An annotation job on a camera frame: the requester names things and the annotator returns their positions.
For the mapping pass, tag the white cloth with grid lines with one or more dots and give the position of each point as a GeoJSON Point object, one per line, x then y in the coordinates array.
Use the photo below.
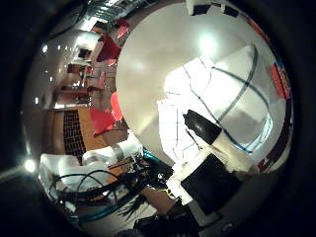
{"type": "Point", "coordinates": [230, 82]}

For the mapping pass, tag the dark grid floor mat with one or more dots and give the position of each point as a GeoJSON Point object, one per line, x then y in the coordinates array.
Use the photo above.
{"type": "Point", "coordinates": [73, 131]}

